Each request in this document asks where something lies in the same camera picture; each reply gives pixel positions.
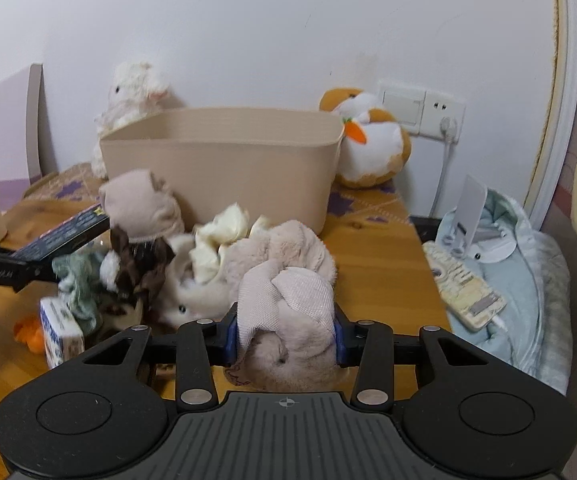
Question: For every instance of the brown furry toy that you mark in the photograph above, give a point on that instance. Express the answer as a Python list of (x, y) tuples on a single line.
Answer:
[(136, 265)]

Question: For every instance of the green cloth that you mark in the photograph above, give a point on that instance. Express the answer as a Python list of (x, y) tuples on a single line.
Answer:
[(81, 285)]

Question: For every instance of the light blue jacket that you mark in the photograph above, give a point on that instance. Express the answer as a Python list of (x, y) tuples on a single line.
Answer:
[(518, 280)]

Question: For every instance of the wooden desktop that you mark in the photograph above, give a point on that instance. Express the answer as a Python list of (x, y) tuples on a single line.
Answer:
[(383, 270)]

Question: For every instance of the white plush toy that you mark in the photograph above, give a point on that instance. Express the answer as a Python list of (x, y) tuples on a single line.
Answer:
[(188, 290)]

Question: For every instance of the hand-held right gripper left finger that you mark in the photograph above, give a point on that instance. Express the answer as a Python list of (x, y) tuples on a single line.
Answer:
[(232, 335)]

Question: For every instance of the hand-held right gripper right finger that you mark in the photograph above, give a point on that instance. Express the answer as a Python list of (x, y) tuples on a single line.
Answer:
[(340, 335)]

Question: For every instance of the dark printed snack packet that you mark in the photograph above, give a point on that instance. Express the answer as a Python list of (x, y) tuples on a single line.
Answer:
[(63, 232)]

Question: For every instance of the grey striped cloth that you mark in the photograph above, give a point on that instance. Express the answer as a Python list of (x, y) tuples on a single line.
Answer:
[(555, 310)]

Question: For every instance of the beige plush rabbit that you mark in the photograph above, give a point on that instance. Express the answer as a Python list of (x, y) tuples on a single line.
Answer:
[(288, 300)]

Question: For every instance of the white plush lamb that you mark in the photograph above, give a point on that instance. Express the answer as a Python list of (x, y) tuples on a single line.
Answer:
[(133, 90)]

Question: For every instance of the blue and white box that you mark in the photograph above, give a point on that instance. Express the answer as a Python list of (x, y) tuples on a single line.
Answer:
[(58, 330)]

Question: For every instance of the white gold-trimmed frame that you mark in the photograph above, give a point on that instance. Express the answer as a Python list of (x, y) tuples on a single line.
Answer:
[(565, 85)]

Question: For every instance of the white phone stand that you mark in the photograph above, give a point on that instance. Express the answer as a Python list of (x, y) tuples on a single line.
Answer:
[(470, 205)]

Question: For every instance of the white wall switch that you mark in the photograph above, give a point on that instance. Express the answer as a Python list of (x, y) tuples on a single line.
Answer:
[(401, 107)]

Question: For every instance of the white wall socket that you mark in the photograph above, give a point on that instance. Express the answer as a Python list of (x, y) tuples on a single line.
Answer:
[(441, 107)]

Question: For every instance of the orange and white hamster plush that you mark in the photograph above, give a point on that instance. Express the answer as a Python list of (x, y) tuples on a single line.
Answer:
[(378, 150)]

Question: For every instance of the cream paper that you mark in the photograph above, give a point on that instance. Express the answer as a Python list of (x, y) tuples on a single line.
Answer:
[(213, 245)]

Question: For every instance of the beige plastic storage bin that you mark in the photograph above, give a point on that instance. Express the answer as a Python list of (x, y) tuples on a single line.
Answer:
[(218, 175)]

